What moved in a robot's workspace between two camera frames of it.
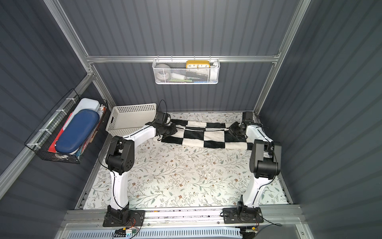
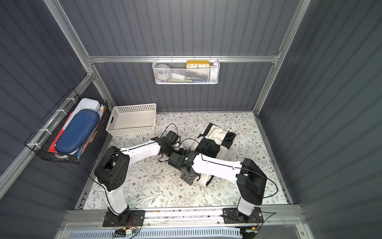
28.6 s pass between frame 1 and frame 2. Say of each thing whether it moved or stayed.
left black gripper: moved
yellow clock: stayed
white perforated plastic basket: stayed
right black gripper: moved
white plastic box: stayed
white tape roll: stayed
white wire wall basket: stayed
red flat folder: stayed
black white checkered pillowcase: moved
